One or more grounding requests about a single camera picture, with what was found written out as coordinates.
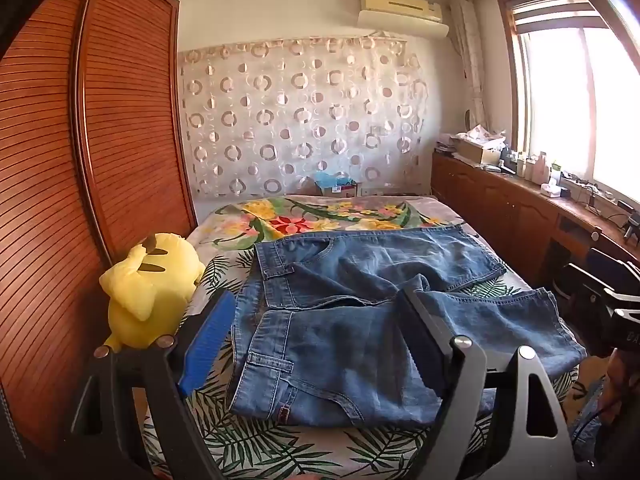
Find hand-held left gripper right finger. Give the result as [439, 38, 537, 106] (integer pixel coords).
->
[397, 287, 576, 480]

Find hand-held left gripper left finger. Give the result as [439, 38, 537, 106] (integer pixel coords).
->
[70, 290, 236, 480]

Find blue denim pants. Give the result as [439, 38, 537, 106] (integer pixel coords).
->
[226, 224, 587, 428]

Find black office chair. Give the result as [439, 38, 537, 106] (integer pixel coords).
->
[562, 246, 640, 311]

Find yellow plush toy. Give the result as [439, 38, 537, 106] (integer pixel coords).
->
[99, 232, 206, 351]

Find person's clothing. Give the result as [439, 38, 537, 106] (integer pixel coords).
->
[570, 350, 640, 480]

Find leaf printed bed sheet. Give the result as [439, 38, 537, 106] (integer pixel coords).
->
[142, 240, 581, 480]

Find long wooden cabinet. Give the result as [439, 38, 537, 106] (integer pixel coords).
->
[431, 152, 640, 291]

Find floral blanket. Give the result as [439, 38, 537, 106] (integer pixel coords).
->
[187, 195, 463, 251]

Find cardboard box with label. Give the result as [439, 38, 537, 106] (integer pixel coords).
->
[314, 177, 362, 198]

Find plain cardboard box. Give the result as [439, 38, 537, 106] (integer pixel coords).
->
[452, 135, 506, 166]

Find crumpled printed paper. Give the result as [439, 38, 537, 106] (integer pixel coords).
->
[465, 124, 507, 143]

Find wooden framed window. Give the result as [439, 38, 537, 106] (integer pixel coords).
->
[497, 0, 640, 201]

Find circle patterned sheer curtain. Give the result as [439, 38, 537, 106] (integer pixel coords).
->
[179, 35, 433, 198]

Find tied pale window curtain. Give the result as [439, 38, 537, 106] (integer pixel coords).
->
[448, 0, 488, 133]

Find wall air conditioner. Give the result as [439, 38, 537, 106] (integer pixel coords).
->
[356, 0, 449, 38]

